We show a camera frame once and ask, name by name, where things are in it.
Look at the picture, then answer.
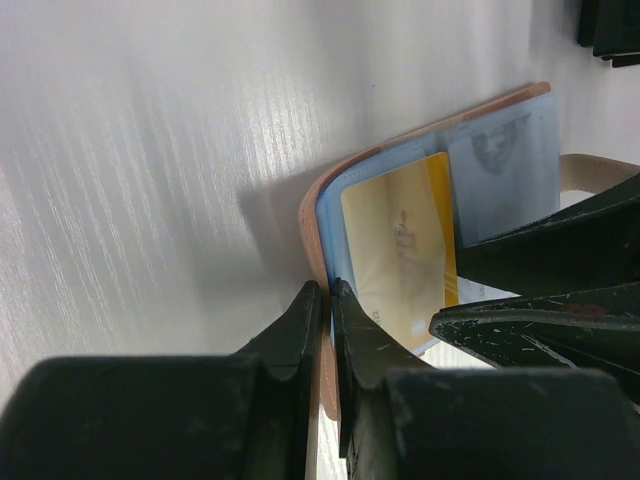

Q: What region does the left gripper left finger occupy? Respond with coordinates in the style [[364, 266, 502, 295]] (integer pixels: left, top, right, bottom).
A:
[[1, 281, 322, 479]]

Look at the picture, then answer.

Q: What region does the black plastic card box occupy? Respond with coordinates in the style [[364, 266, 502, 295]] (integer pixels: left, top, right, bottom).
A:
[[576, 0, 640, 68]]

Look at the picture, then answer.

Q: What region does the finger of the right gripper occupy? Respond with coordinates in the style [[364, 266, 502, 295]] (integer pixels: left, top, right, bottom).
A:
[[456, 175, 639, 296], [430, 282, 639, 385]]

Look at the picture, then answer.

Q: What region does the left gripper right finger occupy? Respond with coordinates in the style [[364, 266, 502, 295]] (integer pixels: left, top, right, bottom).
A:
[[331, 281, 639, 479]]

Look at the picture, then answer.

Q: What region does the brown leather card holder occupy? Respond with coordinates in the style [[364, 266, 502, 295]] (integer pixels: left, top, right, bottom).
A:
[[297, 81, 640, 422]]

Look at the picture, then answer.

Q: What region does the gold credit card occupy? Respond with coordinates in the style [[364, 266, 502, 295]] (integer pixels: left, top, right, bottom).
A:
[[341, 152, 459, 355]]

